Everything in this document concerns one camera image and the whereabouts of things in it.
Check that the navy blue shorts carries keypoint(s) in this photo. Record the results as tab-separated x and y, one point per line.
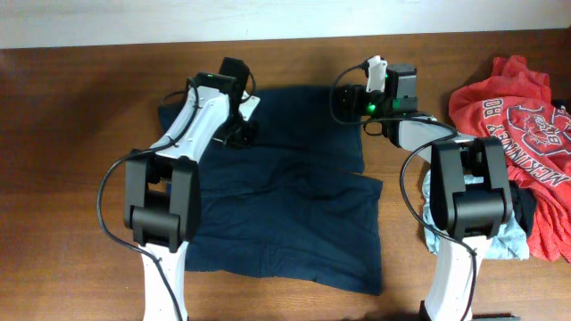
297	204

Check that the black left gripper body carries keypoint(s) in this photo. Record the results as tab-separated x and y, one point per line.
235	131

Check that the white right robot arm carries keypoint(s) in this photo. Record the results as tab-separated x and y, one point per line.
469	197

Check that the black garment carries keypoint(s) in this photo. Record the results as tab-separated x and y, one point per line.
524	206

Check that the light blue crumpled shirt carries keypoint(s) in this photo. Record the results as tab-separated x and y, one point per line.
509	243

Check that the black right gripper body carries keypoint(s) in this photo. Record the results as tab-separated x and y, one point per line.
364	102

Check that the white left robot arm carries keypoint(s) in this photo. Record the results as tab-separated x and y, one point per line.
163	207

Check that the red printed t-shirt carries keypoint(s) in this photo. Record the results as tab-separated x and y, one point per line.
514	104

